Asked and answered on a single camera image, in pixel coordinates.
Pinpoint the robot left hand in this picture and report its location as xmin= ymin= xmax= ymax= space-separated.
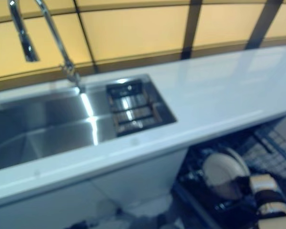
xmin=69 ymin=220 xmax=91 ymax=229

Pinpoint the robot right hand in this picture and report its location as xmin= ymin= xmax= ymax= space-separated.
xmin=237 ymin=173 xmax=286 ymax=212

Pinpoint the wide white cabinet door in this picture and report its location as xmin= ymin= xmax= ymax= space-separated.
xmin=0 ymin=180 xmax=120 ymax=229

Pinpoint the narrow white cabinet door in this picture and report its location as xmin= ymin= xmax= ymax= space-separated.
xmin=90 ymin=147 xmax=189 ymax=208

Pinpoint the stainless steel sink basin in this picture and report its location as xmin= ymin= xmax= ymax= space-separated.
xmin=0 ymin=73 xmax=177 ymax=172

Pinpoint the black dish drying rack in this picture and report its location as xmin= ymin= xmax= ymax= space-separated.
xmin=106 ymin=80 xmax=164 ymax=137

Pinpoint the chrome gooseneck faucet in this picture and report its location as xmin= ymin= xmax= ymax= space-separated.
xmin=7 ymin=0 xmax=86 ymax=94

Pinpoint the dishwasher upper wire rack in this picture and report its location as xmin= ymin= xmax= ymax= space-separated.
xmin=251 ymin=124 xmax=286 ymax=184

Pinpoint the dishwasher wire rack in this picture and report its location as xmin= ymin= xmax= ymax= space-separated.
xmin=180 ymin=142 xmax=262 ymax=217
xmin=251 ymin=124 xmax=286 ymax=184

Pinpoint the dishwasher lower wire rack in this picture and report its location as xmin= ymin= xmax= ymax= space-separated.
xmin=180 ymin=142 xmax=262 ymax=217

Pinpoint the dark window frame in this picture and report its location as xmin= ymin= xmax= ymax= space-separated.
xmin=0 ymin=0 xmax=286 ymax=94

